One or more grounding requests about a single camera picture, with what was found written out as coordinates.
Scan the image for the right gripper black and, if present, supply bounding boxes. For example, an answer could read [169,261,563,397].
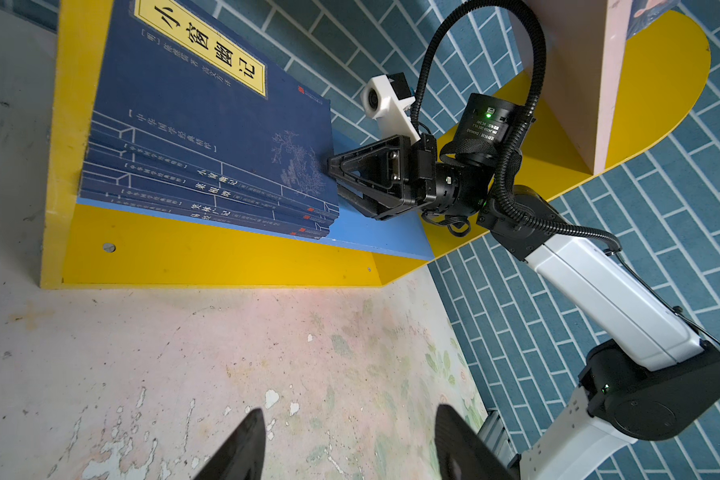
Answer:
[328,135,486,225]

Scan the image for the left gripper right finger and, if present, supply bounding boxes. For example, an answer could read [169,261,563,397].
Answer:
[434,404,513,480]

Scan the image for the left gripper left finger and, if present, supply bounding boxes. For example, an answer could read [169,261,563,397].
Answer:
[194,408,267,480]

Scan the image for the blue book yellow label Yijing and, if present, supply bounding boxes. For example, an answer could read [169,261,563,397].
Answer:
[79,185,330,240]

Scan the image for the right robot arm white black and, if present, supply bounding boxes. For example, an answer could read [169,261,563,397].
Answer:
[327,1,720,479]

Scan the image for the floral table mat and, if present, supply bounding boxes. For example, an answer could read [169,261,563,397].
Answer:
[0,9,486,479]

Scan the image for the yellow shelf with coloured boards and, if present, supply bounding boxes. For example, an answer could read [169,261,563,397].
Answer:
[40,1,710,289]

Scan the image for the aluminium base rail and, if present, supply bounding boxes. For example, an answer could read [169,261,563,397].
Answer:
[478,409,517,467]

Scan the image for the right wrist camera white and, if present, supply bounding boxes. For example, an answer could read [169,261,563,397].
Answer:
[362,72,420,144]

